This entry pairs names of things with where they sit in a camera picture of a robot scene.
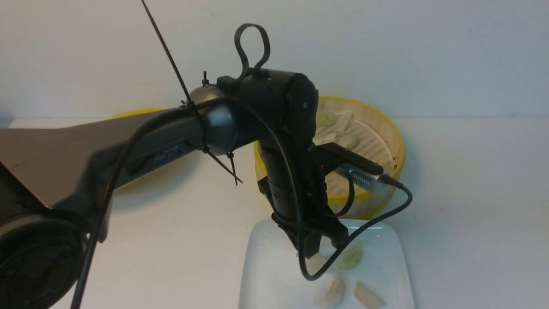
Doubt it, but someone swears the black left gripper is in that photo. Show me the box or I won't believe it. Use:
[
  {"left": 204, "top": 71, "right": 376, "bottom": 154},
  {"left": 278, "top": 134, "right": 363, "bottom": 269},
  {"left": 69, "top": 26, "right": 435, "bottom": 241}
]
[{"left": 256, "top": 131, "right": 350, "bottom": 258}]

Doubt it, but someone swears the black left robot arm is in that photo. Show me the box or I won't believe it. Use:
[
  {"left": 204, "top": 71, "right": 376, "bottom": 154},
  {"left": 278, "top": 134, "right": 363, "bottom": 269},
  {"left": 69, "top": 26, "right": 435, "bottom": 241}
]
[{"left": 1, "top": 68, "right": 348, "bottom": 309}]

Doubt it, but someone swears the green dumpling on plate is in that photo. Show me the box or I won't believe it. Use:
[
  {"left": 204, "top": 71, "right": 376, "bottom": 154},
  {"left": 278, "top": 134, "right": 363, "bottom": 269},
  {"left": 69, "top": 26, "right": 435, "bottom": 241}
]
[{"left": 333, "top": 244, "right": 364, "bottom": 270}]

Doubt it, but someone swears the white square plate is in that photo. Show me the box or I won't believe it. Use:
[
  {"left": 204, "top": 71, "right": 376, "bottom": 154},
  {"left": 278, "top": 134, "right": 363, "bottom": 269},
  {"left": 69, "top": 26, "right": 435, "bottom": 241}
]
[{"left": 239, "top": 218, "right": 414, "bottom": 309}]

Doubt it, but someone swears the pale dumpling on plate bottom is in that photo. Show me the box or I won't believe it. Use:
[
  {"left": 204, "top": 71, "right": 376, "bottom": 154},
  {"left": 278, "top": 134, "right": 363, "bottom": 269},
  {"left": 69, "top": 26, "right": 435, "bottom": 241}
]
[{"left": 314, "top": 272, "right": 346, "bottom": 309}]

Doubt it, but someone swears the white dumpling at steamer back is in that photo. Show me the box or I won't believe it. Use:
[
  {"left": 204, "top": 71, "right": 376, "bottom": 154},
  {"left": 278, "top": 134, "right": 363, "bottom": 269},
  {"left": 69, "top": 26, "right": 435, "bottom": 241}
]
[{"left": 315, "top": 111, "right": 354, "bottom": 138}]

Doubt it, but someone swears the green dumpling at steamer back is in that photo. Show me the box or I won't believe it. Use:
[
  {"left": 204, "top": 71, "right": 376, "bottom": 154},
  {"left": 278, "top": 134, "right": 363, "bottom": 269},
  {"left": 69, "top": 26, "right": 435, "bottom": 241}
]
[{"left": 315, "top": 112, "right": 337, "bottom": 127}]

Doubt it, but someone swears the pale green dumpling steamer centre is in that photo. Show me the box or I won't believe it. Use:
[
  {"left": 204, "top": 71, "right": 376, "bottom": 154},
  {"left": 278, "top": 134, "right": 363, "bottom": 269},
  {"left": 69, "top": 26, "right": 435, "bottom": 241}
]
[{"left": 335, "top": 133, "right": 357, "bottom": 149}]

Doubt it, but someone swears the yellow rimmed bamboo steamer basket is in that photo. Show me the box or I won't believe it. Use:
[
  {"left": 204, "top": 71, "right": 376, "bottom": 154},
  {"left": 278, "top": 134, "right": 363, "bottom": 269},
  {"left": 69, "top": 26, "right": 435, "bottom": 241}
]
[{"left": 253, "top": 96, "right": 406, "bottom": 220}]

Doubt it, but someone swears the yellow rimmed woven steamer lid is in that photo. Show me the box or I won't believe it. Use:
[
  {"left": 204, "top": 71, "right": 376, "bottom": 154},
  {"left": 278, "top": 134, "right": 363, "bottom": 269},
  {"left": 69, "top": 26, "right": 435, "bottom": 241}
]
[{"left": 107, "top": 108, "right": 166, "bottom": 189}]

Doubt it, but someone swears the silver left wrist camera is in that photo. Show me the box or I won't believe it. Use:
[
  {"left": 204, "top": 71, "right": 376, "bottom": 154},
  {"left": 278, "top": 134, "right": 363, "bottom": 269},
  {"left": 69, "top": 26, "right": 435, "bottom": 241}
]
[{"left": 315, "top": 142, "right": 404, "bottom": 194}]

